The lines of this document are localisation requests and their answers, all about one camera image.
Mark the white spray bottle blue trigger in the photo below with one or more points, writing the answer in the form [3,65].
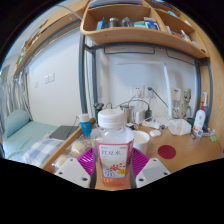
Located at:
[204,98]

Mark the white power adapter block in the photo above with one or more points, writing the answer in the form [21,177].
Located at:
[139,116]

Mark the white pump bottle red top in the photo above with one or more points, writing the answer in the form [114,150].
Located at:
[199,120]

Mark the clear bottle with orange drink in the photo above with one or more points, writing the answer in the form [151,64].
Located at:
[112,146]

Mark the plastic-wrapped round bun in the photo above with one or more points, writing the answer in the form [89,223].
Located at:
[62,160]
[78,147]

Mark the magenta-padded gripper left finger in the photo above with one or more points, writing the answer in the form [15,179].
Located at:
[71,168]

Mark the white wall-mounted device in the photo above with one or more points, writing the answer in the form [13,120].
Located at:
[176,94]

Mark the white wall light switch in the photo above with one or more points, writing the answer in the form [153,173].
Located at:
[49,78]

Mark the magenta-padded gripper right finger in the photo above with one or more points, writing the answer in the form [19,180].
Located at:
[153,170]

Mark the small white cube thermometer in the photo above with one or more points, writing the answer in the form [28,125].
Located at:
[200,132]

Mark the blue tube with white cap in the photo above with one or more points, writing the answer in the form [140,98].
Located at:
[85,127]

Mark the teal pillow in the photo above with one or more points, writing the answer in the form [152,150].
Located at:
[16,122]

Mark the wooden wall shelf unit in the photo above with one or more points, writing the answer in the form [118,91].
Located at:
[143,35]

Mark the flat round red coaster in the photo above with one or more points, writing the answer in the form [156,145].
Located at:
[166,151]

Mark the white desk lamp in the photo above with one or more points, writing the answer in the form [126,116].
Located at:
[167,86]

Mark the grey tablet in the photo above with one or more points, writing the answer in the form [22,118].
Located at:
[62,132]

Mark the dark green small pot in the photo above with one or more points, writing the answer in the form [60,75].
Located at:
[190,121]

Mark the blue plaid blanket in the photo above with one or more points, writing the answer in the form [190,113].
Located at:
[41,150]

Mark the white earbud case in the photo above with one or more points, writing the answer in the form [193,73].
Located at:
[155,133]

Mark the white power strip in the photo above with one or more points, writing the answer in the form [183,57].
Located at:
[150,124]

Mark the wooden tree-man figurine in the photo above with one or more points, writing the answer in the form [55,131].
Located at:
[186,101]

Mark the small green packet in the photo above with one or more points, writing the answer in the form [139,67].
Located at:
[213,138]

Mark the black plug charger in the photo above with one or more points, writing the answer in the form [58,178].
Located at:
[148,113]

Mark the teal striped bed sheet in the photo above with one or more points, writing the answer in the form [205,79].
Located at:
[30,135]

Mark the white cup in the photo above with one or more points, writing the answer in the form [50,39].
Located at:
[141,140]

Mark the white wall socket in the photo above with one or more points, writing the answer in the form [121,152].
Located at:
[150,91]
[138,91]

